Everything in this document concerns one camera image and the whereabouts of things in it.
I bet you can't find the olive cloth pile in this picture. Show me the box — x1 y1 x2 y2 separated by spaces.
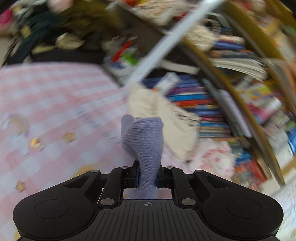
51 7 116 44

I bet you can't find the row of colourful books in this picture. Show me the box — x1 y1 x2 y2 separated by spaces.
141 35 296 190

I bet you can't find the small yellow toy figure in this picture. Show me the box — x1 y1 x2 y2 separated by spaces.
30 138 43 150

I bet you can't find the white jar green lid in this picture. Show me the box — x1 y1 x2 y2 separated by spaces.
103 37 148 86

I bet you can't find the pink checked table mat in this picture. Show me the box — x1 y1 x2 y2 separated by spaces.
0 62 296 237

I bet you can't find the white wrist watch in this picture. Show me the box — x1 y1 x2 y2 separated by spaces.
54 32 85 49

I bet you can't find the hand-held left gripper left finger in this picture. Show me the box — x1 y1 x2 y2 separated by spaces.
62 160 141 208

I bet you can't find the white shelf post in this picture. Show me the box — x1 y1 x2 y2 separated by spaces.
120 0 226 91

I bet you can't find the cream cloth garment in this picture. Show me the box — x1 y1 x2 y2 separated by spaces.
126 82 200 163

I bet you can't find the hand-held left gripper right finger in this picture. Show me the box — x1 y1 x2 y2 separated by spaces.
156 166 232 207

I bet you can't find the dark green cloth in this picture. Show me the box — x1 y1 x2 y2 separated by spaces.
14 9 60 61

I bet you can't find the white cardboard box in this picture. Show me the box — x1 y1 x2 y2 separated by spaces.
153 72 181 95

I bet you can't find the white and pink bunny plush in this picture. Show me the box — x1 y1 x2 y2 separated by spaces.
185 139 236 183

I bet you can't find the purple and brown knit sweater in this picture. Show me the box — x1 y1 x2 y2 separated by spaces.
121 114 165 200

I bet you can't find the wooden bookshelf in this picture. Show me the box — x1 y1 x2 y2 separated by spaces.
180 0 296 186

